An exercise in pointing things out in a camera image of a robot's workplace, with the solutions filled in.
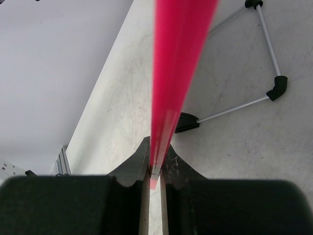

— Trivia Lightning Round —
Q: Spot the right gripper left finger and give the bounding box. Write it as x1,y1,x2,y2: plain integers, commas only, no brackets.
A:
107,137,150,235

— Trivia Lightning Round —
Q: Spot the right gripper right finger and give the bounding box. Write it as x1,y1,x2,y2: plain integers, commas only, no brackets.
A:
160,146,205,235

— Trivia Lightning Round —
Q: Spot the pink framed whiteboard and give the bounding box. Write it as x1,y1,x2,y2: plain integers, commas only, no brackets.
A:
150,0,218,189

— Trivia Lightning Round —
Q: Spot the metal whiteboard stand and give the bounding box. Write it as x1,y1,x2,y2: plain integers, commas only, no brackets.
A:
175,0,289,134

